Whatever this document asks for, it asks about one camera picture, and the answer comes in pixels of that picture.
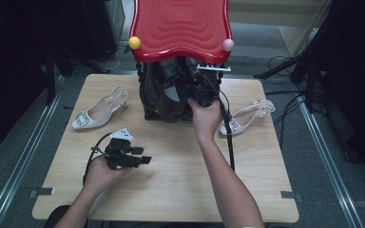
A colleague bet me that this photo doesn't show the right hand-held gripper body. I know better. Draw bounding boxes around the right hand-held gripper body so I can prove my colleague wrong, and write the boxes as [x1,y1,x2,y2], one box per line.
[188,64,232,108]

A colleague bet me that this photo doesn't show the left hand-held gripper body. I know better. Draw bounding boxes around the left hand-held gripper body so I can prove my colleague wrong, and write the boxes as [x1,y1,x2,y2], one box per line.
[103,127,135,170]

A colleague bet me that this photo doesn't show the black leather shoe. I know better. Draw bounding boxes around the black leather shoe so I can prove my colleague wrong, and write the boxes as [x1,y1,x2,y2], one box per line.
[156,57,194,124]
[142,61,164,118]

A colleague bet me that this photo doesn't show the white slingback heel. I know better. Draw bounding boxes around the white slingback heel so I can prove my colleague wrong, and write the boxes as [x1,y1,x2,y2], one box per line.
[71,85,130,131]
[218,99,276,137]

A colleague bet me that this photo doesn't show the red and black shoe rack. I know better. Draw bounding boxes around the red and black shoe rack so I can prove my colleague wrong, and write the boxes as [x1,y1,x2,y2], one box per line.
[127,0,236,123]

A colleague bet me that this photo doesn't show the person's right hand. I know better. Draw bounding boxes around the person's right hand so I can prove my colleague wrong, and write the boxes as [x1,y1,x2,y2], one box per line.
[188,97,224,142]

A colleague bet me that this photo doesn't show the person's left hand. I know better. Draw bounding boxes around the person's left hand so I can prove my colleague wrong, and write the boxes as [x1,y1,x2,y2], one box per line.
[84,156,132,195]

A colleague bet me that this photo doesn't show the pink ball knob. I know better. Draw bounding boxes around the pink ball knob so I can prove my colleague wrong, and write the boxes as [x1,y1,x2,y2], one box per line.
[222,38,236,52]

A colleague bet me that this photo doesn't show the yellow ball knob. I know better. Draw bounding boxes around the yellow ball knob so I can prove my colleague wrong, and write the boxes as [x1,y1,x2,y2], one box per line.
[127,36,142,50]

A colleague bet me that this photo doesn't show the black tripod stand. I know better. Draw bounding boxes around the black tripod stand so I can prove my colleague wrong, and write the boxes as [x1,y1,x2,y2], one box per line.
[253,51,319,113]

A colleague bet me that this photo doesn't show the grey tape strip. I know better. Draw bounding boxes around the grey tape strip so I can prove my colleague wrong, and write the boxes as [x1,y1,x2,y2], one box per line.
[279,190,303,202]
[28,187,55,200]

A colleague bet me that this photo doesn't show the left hand-held gripper cable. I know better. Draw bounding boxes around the left hand-held gripper cable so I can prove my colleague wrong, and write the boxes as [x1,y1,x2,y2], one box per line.
[82,132,113,186]

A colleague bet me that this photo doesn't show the hand-held gripper cable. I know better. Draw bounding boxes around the hand-held gripper cable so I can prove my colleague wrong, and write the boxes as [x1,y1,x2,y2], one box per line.
[202,74,237,173]
[82,132,113,186]

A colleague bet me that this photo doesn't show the right hand-held gripper cable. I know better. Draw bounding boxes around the right hand-held gripper cable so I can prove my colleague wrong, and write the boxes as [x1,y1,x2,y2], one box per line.
[202,74,237,173]

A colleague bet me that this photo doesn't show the black floor cables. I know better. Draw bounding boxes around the black floor cables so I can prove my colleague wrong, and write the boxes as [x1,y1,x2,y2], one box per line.
[264,56,308,141]

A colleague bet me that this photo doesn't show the white floor cable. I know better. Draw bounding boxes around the white floor cable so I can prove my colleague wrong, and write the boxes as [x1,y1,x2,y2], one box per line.
[98,46,126,73]

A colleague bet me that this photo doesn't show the metal floor rail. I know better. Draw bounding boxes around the metal floor rail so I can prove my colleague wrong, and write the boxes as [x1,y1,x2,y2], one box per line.
[0,75,67,228]
[294,85,365,228]

